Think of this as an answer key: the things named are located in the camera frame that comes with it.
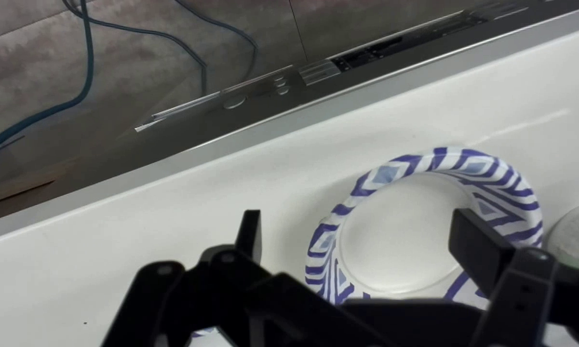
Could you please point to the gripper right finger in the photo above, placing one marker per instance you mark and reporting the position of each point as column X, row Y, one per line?
column 523, row 289

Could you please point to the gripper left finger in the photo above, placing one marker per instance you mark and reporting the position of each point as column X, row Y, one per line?
column 231, row 289

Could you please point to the blue patterned paper plate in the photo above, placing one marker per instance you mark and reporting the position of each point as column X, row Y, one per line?
column 395, row 236

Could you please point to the grey metal rail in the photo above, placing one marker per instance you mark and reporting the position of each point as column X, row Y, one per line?
column 289, row 82

